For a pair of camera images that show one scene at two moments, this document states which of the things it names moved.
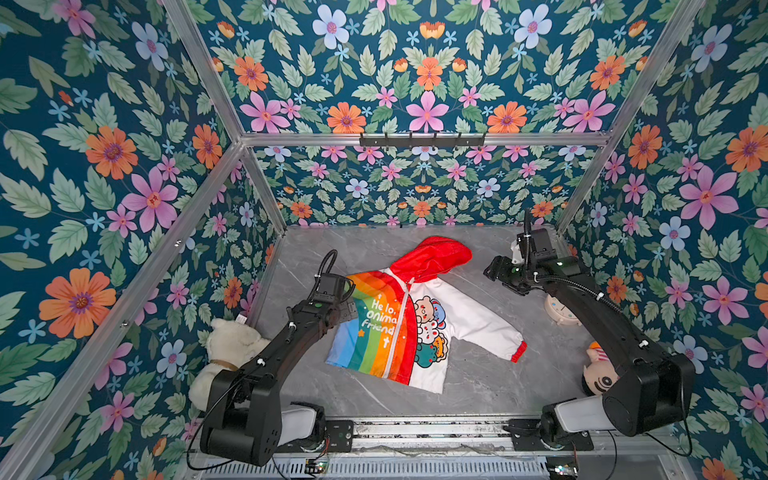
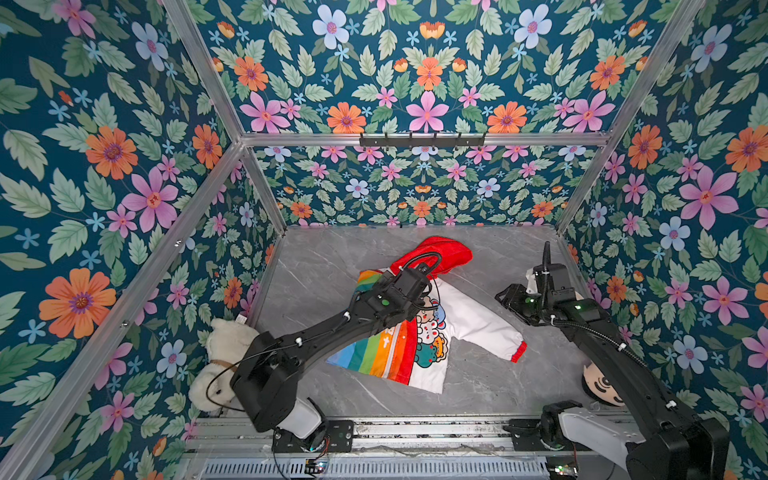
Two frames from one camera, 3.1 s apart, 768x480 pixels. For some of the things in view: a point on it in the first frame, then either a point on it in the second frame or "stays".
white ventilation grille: x=386 y=469 stays
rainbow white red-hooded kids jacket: x=396 y=323 stays
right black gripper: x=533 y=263 → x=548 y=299
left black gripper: x=342 y=298 → x=414 y=306
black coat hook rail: x=421 y=141 stays
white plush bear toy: x=229 y=345 stays
